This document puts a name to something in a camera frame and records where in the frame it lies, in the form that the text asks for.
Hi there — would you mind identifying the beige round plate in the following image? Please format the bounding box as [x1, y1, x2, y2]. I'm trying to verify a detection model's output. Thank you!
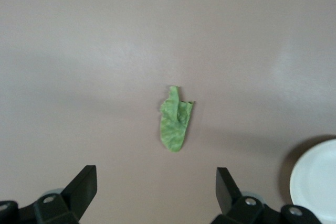
[289, 139, 336, 224]

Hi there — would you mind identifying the green lettuce leaf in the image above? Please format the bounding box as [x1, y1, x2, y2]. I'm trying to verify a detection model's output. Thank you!
[159, 85, 196, 154]

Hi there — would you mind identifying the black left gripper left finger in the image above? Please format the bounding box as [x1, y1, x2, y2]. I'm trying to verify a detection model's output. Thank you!
[34, 165, 98, 224]

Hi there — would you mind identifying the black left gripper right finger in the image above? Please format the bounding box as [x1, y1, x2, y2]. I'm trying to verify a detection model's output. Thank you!
[212, 167, 265, 224]

